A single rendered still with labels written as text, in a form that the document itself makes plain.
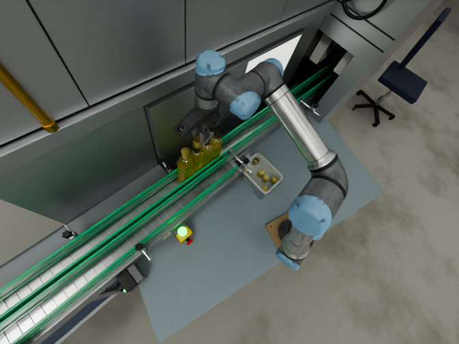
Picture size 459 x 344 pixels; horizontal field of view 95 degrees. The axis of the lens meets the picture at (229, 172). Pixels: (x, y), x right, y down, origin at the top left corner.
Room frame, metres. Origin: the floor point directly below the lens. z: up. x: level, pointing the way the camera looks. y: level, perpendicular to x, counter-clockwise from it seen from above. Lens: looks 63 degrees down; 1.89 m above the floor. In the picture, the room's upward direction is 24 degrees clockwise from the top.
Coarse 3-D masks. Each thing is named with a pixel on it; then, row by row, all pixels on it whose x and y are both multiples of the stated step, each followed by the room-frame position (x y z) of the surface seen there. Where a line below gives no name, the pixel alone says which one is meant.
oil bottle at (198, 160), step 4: (192, 152) 0.43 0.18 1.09; (200, 152) 0.44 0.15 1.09; (192, 156) 0.41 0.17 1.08; (196, 156) 0.42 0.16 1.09; (200, 156) 0.43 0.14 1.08; (196, 160) 0.41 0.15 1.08; (200, 160) 0.43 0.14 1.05; (196, 164) 0.41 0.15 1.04; (200, 164) 0.43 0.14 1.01; (196, 168) 0.41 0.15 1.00; (200, 168) 0.43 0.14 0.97; (196, 172) 0.41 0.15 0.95
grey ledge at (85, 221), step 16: (144, 176) 0.31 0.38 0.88; (160, 176) 0.34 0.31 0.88; (128, 192) 0.20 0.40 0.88; (96, 208) 0.08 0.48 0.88; (112, 208) 0.11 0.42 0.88; (80, 224) 0.00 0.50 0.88; (48, 240) -0.10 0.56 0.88; (64, 240) -0.08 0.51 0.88; (16, 256) -0.19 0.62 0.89; (32, 256) -0.17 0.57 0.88; (0, 272) -0.25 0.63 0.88; (16, 272) -0.23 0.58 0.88; (0, 288) -0.29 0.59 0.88
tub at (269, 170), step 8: (264, 160) 0.71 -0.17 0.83; (256, 168) 0.68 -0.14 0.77; (264, 168) 0.69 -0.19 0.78; (272, 168) 0.68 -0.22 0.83; (248, 176) 0.56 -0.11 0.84; (256, 176) 0.62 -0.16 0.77; (272, 176) 0.66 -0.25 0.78; (280, 176) 0.65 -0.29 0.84; (256, 184) 0.54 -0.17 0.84; (264, 184) 0.59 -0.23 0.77; (272, 184) 0.62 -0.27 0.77; (264, 192) 0.51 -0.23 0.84
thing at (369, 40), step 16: (336, 0) 1.44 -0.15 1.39; (400, 0) 1.32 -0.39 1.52; (416, 0) 1.30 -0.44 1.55; (432, 0) 1.33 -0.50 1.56; (336, 16) 1.42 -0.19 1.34; (384, 16) 1.33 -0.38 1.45; (400, 16) 1.30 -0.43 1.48; (416, 16) 1.28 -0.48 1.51; (336, 32) 1.40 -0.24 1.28; (352, 32) 1.36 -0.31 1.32; (368, 32) 1.34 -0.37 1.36; (384, 32) 1.31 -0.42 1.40; (400, 32) 1.28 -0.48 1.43; (352, 48) 1.34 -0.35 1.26; (368, 48) 1.31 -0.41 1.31; (384, 48) 1.29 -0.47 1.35; (368, 64) 1.29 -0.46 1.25
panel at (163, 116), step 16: (272, 48) 0.97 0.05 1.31; (240, 64) 0.78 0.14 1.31; (176, 96) 0.48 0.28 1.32; (192, 96) 0.55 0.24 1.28; (160, 112) 0.42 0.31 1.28; (176, 112) 0.48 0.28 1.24; (224, 112) 0.75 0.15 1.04; (160, 128) 0.41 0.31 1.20; (160, 144) 0.40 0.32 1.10; (176, 144) 0.47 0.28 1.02
